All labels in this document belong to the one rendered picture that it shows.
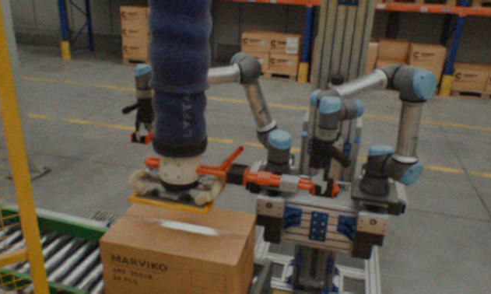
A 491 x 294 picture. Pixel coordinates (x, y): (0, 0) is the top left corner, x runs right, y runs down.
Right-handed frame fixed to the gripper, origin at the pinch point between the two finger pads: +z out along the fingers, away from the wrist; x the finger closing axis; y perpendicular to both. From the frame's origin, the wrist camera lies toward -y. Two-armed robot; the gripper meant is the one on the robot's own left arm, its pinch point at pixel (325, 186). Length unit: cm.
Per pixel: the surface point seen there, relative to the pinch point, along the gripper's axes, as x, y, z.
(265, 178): 3.8, 23.2, -1.2
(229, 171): 4.0, 38.0, -1.9
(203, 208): 13.8, 45.6, 11.0
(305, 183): -0.1, 7.8, 0.4
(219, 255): 15, 38, 31
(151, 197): 13, 68, 10
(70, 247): -18, 136, 72
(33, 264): 42, 104, 31
